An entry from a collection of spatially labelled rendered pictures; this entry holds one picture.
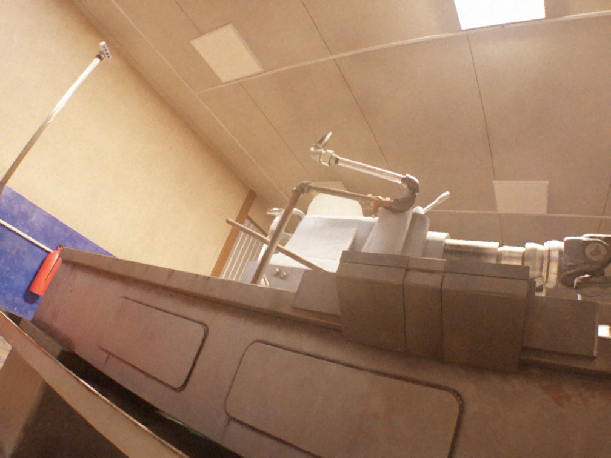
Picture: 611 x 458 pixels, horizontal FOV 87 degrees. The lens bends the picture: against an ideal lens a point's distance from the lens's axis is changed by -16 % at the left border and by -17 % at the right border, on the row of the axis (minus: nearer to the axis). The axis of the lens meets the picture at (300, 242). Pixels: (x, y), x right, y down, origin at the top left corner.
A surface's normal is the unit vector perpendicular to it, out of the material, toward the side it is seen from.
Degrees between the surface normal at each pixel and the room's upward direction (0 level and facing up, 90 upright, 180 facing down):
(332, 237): 76
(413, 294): 141
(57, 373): 90
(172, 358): 90
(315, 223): 82
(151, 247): 90
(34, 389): 90
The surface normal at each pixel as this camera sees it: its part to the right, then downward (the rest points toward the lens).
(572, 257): -0.73, -0.49
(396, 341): -0.56, 0.36
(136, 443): -0.47, -0.50
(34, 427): 0.81, 0.07
